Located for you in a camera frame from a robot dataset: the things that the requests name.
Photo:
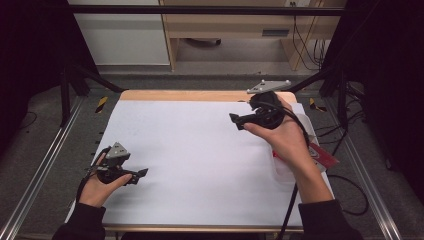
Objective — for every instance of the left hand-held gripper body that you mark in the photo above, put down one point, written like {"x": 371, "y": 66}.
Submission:
{"x": 115, "y": 153}

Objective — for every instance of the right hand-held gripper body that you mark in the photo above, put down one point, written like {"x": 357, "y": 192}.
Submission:
{"x": 266, "y": 100}

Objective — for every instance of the clear plastic container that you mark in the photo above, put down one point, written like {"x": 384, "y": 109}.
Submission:
{"x": 311, "y": 133}

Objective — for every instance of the large red seasoning packet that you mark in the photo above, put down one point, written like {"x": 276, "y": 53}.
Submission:
{"x": 325, "y": 158}

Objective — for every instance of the person's left hand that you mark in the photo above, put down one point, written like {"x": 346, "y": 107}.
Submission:
{"x": 96, "y": 193}

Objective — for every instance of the person's right hand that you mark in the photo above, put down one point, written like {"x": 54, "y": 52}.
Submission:
{"x": 286, "y": 140}

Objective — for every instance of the yellow and black tape strip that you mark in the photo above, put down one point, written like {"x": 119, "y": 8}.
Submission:
{"x": 101, "y": 104}
{"x": 315, "y": 105}

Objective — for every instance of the black metal stand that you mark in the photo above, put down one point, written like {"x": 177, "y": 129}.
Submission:
{"x": 341, "y": 100}
{"x": 65, "y": 100}

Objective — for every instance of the light wooden desk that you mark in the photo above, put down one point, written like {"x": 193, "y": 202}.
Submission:
{"x": 233, "y": 25}

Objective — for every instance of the black metal crossbar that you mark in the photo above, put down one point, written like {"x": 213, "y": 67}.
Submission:
{"x": 200, "y": 10}

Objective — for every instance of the white cabinet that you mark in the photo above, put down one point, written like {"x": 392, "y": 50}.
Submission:
{"x": 123, "y": 36}

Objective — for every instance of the aluminium rail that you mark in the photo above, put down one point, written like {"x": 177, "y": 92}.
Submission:
{"x": 366, "y": 176}
{"x": 36, "y": 176}

